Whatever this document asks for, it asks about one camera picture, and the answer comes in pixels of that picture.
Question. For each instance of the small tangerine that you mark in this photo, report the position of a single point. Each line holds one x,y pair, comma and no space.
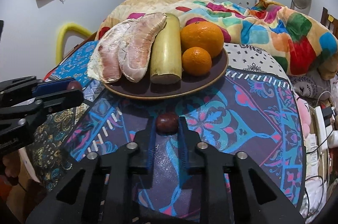
196,61

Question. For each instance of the yellow foam tube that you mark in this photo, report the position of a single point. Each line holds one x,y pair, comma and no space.
62,39

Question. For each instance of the pink plush toy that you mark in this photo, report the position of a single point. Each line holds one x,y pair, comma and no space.
303,118

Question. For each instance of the patterned patchwork cloth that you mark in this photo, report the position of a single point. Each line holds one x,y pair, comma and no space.
237,121

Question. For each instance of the peeled sugarcane piece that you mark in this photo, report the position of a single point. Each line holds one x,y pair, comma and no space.
166,55

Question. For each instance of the grey printed pillow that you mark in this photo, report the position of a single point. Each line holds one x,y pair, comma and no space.
309,86

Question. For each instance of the white printed cloth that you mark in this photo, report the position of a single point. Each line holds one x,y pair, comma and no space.
253,57

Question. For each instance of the large orange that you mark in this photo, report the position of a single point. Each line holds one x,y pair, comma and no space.
202,37

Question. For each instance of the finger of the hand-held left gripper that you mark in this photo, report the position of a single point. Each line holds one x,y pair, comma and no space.
52,102
50,86

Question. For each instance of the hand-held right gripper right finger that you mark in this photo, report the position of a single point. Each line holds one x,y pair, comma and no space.
183,143

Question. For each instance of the peeled pomelo segment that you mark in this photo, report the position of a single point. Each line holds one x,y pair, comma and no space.
138,49
105,55

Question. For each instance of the red jujube date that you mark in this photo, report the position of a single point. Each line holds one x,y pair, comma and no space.
75,85
166,122

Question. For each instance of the white power strip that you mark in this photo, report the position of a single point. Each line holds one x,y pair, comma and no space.
320,129

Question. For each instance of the colourful checked blanket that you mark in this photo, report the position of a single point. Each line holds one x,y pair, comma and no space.
264,26

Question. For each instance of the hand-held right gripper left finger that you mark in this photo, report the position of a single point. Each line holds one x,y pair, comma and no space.
151,143

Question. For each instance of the wooden bed headboard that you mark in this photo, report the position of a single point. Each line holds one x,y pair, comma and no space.
330,22

